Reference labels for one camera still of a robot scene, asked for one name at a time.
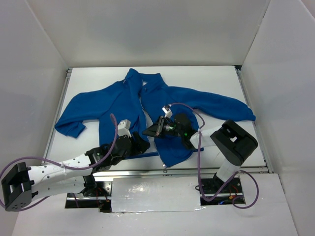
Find blue fleece zip jacket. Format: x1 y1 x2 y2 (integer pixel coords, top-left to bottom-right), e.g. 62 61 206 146
50 66 256 161

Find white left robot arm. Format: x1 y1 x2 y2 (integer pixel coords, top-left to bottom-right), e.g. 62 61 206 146
0 132 150 212

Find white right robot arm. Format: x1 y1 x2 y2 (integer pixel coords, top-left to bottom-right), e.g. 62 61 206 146
142 113 258 192

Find white foil-taped board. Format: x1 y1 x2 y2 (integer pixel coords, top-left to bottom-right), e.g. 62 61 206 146
111 177 201 213

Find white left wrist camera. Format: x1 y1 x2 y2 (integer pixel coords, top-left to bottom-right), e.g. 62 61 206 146
118 119 131 137

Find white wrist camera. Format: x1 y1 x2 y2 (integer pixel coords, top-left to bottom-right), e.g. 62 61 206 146
118 119 131 137
162 105 173 118

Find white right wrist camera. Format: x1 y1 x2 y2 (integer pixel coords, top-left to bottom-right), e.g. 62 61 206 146
162 105 173 118

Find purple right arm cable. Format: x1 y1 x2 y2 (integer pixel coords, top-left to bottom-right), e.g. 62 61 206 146
169 102 260 210

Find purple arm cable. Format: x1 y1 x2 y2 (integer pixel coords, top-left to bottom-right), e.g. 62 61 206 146
169 102 260 210
0 113 119 211

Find aluminium front table rail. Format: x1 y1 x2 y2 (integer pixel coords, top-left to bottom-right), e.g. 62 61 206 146
95 156 269 176

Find aluminium table rail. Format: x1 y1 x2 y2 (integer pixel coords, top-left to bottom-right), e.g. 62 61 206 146
235 65 274 173
95 156 269 176
41 68 73 164

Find aluminium left table rail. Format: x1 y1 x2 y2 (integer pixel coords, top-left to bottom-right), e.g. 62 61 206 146
41 68 73 164

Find aluminium right table rail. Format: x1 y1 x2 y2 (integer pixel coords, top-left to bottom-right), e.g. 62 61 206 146
235 65 274 173

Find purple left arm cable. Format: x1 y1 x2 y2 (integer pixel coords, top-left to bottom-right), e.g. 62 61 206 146
0 113 119 211

